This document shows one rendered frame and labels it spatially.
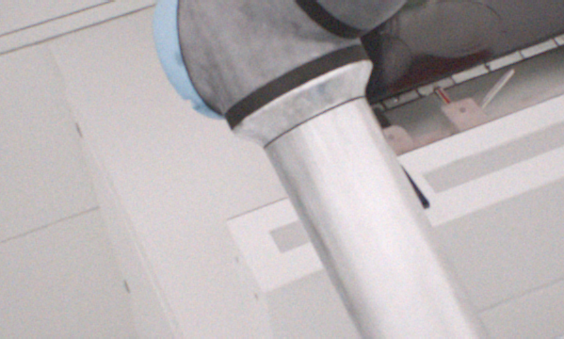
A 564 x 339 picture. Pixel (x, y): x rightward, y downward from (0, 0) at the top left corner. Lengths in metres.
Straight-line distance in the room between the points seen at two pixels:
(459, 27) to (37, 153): 0.62
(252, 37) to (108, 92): 0.63
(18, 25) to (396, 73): 0.50
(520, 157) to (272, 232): 0.24
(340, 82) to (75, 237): 0.98
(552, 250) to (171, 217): 0.40
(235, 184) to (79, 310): 0.63
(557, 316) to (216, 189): 0.38
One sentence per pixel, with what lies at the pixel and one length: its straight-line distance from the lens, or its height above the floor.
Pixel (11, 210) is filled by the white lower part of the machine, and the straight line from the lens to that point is 1.74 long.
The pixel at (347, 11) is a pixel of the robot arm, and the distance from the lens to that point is 0.85.
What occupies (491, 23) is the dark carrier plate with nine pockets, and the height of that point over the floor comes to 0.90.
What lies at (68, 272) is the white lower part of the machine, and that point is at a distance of 1.85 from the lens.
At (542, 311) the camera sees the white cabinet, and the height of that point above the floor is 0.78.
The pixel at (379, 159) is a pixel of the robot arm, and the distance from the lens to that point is 0.88.
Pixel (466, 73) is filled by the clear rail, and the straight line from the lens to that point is 1.31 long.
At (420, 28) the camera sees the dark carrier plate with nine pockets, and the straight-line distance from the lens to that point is 1.38.
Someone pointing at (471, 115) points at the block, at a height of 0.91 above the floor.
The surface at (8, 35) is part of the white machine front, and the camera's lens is 1.57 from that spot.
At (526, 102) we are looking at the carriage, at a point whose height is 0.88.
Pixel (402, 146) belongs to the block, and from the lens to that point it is 1.22.
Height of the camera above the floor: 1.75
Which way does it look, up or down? 44 degrees down
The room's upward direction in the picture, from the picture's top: 8 degrees counter-clockwise
